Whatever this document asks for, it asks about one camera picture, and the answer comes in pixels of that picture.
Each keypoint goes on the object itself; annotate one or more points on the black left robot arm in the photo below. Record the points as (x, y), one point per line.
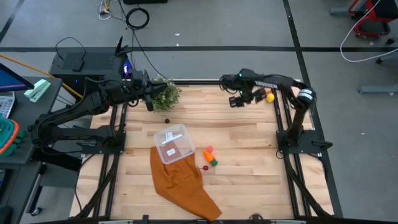
(71, 109)

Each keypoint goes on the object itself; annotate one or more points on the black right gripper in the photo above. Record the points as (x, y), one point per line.
(242, 95)

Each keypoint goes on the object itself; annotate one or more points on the black computer tower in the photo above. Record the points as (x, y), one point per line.
(93, 62)

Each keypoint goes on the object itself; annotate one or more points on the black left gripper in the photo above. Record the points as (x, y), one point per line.
(141, 87)

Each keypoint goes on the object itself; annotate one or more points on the grey metal floor leg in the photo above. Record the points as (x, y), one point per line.
(339, 12)
(379, 89)

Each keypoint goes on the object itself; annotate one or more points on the yellow toy lemon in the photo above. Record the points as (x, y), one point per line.
(270, 97)

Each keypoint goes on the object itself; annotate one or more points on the black aluminium table frame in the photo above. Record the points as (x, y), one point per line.
(199, 82)

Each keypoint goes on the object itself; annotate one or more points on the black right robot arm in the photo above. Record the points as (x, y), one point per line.
(280, 81)

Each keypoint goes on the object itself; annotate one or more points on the dark grey desk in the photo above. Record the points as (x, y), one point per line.
(28, 112)

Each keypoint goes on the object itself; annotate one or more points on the computer monitor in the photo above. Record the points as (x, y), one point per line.
(9, 81)

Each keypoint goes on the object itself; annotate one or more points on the mint green stapler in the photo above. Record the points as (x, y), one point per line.
(37, 90)

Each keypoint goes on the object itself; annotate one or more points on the small red toy fruit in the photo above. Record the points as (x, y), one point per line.
(205, 168)

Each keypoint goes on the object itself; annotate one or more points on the pink toy peach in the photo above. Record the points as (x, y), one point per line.
(210, 149)

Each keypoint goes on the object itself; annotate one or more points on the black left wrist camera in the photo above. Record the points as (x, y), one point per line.
(149, 103)

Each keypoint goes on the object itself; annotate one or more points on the small green artificial plant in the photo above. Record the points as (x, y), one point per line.
(168, 96)

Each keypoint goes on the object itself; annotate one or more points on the grey calculator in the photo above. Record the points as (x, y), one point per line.
(6, 104)

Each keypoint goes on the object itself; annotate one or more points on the teal and orange toy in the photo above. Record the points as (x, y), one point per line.
(6, 133)

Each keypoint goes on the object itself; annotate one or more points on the red and black cart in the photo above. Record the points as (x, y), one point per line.
(384, 9)

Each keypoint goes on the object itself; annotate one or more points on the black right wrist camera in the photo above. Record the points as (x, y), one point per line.
(261, 95)

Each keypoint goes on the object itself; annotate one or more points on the small flat black box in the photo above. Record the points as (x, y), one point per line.
(74, 65)

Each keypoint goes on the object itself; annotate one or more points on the orange toy carrot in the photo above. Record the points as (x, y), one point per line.
(208, 156)

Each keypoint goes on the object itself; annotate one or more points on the clear plastic tupperware container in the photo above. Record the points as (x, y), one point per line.
(174, 146)

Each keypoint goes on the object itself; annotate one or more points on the orange-brown cloth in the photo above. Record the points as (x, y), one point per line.
(183, 186)

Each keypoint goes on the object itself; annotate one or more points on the grey leg with caster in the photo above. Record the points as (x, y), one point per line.
(388, 57)

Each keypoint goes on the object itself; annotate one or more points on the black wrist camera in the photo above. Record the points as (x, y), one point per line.
(261, 95)
(149, 103)

